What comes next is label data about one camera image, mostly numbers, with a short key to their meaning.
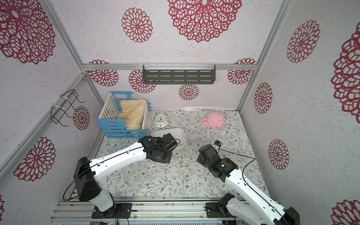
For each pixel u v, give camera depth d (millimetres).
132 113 1084
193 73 941
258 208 414
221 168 514
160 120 1095
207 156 565
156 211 748
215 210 743
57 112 728
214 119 1052
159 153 541
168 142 594
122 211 734
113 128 1072
